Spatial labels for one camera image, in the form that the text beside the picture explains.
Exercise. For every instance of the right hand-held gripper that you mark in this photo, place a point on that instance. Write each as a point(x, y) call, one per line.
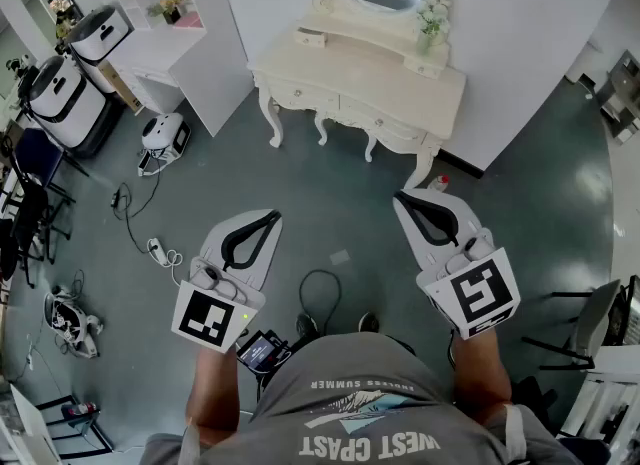
point(482, 293)

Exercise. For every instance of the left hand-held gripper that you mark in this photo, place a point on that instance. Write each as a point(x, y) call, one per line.
point(205, 318)

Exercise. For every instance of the cream vanity dressing table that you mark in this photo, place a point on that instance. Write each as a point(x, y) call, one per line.
point(360, 73)

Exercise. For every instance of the person's left forearm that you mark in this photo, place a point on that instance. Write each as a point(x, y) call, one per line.
point(215, 383)

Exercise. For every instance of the person's right forearm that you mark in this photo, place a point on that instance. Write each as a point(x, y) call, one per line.
point(482, 373)

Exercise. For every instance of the clear bottle red cap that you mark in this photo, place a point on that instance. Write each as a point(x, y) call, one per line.
point(440, 183)

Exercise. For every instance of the white power strip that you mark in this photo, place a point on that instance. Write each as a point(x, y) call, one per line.
point(157, 249)

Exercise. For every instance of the person's left black shoe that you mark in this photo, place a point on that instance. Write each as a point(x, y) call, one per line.
point(306, 325)

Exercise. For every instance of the person's black shoe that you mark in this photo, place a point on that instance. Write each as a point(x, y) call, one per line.
point(369, 323)
point(306, 325)

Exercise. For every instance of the black screen device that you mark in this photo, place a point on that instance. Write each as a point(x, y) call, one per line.
point(257, 350)

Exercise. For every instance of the person's right black shoe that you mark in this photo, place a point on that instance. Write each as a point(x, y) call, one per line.
point(369, 323)

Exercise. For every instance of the small round white robot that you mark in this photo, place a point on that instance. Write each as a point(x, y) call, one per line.
point(160, 130)

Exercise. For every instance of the person's grey printed t-shirt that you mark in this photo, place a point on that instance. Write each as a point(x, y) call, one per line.
point(350, 363)

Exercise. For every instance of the grey chair black legs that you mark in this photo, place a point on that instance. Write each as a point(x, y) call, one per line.
point(597, 313)

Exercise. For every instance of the white robot dog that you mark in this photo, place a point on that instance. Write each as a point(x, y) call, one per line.
point(65, 320)

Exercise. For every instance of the green glass vase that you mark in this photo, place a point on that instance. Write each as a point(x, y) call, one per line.
point(424, 45)

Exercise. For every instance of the black crate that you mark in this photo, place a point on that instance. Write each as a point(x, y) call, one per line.
point(620, 318)

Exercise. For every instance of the brown cardboard box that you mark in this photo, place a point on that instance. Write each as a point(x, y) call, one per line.
point(122, 88)

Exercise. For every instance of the white side table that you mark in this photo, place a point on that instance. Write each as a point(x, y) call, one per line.
point(615, 358)

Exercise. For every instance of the white flower bunch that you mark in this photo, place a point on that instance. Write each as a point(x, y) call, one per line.
point(432, 18)

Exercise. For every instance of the blue chair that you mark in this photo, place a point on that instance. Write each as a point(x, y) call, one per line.
point(37, 158)

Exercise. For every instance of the red canister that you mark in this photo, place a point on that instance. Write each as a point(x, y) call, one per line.
point(79, 409)

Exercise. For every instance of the white shelf unit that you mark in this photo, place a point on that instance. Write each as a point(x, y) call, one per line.
point(142, 48)

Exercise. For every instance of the black metal stand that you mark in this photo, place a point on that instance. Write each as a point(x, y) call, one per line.
point(95, 428)

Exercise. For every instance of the grey metal cart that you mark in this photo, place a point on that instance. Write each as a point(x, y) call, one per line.
point(622, 83)

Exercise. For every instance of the white and black barrel robot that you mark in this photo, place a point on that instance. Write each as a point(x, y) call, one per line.
point(60, 98)
point(100, 38)

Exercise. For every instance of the pink box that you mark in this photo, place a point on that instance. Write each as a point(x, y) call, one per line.
point(191, 19)

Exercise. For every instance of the yellow potted flowers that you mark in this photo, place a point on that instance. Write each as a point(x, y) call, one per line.
point(172, 5)

